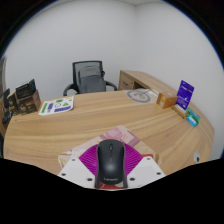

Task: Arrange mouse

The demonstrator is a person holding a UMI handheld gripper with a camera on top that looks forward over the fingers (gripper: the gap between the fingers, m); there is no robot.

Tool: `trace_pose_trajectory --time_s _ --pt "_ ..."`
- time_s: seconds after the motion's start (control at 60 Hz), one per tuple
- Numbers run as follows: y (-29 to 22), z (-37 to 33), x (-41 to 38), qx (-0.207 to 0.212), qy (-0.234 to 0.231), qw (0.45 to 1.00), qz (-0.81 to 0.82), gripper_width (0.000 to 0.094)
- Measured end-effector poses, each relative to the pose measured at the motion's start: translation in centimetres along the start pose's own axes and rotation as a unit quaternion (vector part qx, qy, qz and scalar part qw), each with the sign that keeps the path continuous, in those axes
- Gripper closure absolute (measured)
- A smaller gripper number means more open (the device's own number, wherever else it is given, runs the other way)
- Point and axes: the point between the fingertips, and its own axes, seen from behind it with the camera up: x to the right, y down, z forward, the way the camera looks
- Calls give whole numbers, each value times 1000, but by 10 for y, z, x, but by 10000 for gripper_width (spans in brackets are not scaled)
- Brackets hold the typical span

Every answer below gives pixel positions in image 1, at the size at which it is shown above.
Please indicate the white green printed sheet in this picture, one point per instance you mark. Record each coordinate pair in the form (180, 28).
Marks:
(56, 106)

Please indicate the wide brown cardboard box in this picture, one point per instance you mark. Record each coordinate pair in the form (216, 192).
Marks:
(30, 104)

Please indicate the dark brown cardboard box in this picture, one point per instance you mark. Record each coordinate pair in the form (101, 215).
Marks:
(26, 88)

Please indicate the small light blue box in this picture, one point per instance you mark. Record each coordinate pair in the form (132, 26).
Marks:
(192, 121)

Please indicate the purple sign on wooden stand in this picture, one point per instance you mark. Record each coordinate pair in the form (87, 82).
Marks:
(185, 93)

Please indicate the grey backpack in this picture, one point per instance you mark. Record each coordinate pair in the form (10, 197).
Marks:
(90, 80)

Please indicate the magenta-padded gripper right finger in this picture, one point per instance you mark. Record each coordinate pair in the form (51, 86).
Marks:
(146, 170)

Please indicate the black mesh office chair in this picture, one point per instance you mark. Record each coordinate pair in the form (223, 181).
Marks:
(76, 71)

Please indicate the small orange box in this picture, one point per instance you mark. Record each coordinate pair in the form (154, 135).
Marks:
(165, 100)

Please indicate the wooden side cabinet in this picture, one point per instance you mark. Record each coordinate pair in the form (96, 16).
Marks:
(133, 78)

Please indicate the small green box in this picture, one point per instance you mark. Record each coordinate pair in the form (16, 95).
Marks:
(194, 114)

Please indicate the black computer mouse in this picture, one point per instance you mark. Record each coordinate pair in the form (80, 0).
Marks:
(111, 163)

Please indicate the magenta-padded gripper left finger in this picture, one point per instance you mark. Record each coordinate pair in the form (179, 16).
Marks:
(76, 170)

